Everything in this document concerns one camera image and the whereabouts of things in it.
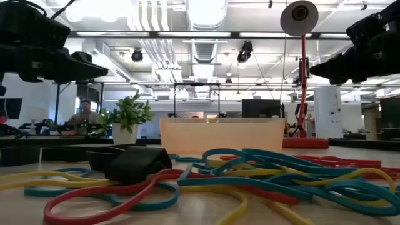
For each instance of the white column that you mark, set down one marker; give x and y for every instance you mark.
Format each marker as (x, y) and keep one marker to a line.
(328, 112)

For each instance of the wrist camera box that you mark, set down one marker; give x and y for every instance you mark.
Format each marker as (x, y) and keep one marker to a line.
(31, 25)
(375, 18)

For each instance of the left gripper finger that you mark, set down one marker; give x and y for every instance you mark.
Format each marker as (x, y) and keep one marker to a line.
(82, 57)
(84, 72)

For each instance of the black rig crossbeam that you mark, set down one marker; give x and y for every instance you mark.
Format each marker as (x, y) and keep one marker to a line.
(235, 34)

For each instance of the orange translucent plastic bin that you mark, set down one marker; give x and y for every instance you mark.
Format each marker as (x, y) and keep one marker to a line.
(250, 134)

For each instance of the red desk lamp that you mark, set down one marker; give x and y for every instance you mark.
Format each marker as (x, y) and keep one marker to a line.
(304, 142)

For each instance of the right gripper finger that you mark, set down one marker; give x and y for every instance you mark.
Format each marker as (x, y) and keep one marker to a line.
(340, 70)

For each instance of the black computer monitor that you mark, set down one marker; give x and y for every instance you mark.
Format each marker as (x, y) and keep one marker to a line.
(390, 112)
(11, 107)
(261, 108)

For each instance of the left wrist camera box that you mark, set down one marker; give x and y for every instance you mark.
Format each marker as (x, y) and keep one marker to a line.
(31, 25)

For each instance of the black aluminium table frame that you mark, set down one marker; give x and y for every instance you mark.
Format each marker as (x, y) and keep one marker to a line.
(62, 141)

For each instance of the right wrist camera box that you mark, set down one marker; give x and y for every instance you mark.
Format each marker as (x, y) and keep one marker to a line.
(375, 18)

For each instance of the person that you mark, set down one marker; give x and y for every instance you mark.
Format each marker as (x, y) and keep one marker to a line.
(84, 118)

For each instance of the black hanging camera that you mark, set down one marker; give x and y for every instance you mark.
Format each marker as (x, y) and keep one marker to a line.
(245, 51)

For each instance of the green plant in white pot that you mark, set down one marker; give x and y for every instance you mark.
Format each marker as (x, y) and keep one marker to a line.
(125, 134)

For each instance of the red rubber band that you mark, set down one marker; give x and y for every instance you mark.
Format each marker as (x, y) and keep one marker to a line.
(343, 161)
(359, 170)
(172, 172)

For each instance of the black round spotlight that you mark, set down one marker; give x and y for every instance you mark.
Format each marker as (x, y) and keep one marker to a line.
(137, 55)

